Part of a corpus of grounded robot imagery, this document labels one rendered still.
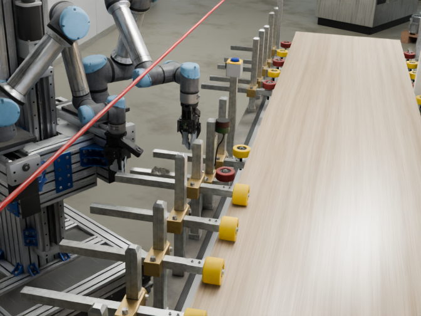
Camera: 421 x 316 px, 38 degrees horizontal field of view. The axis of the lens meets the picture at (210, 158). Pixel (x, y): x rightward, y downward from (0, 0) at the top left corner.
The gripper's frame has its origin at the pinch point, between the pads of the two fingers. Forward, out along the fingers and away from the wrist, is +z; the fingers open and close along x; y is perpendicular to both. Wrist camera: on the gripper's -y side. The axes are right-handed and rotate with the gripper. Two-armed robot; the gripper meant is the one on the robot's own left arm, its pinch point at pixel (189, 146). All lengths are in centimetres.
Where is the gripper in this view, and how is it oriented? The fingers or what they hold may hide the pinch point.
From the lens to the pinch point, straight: 252.2
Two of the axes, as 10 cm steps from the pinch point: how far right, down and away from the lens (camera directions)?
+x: 9.8, 1.2, -1.8
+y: -2.1, 4.1, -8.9
